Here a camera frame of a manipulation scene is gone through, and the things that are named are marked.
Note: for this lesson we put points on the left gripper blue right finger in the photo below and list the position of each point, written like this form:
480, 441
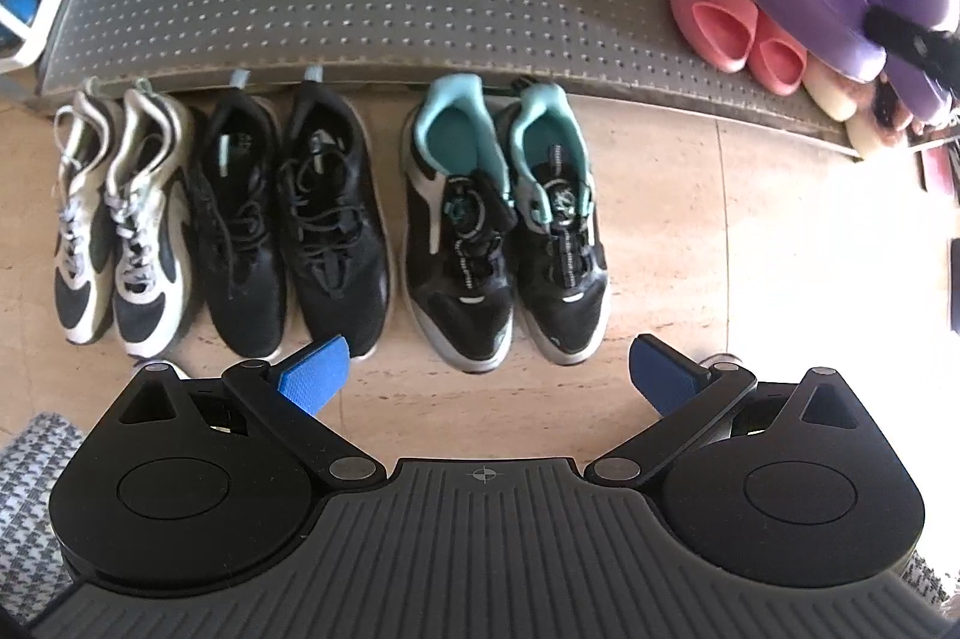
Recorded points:
665, 377

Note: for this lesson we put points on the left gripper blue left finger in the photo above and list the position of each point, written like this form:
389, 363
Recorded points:
312, 376

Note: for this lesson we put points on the black teal running sneaker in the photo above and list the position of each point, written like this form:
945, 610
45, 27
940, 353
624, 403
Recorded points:
557, 256

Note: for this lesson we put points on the black sneaker white sole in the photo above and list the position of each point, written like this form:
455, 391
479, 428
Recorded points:
232, 187

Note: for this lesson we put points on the pink fluffy slipper left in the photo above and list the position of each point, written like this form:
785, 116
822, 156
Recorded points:
840, 98

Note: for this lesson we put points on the pink fluffy slipper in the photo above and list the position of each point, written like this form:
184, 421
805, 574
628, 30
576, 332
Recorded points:
880, 126
840, 98

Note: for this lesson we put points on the pink fluffy slipper right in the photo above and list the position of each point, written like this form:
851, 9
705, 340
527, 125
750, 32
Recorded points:
880, 126

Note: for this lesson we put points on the pink slide slipper right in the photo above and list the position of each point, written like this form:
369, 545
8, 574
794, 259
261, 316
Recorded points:
776, 60

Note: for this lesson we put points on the pink slide slipper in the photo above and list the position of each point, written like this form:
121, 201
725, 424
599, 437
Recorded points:
776, 60
721, 32

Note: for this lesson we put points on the houndstooth trouser leg left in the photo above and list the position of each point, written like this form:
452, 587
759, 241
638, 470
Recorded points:
33, 571

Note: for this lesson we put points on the pink bathroom scale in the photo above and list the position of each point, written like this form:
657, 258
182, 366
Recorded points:
939, 170

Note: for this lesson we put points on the pink slide slipper left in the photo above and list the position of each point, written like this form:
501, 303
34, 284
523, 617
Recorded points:
721, 32

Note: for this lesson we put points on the white storage shelf unit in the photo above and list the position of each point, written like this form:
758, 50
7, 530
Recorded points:
23, 45

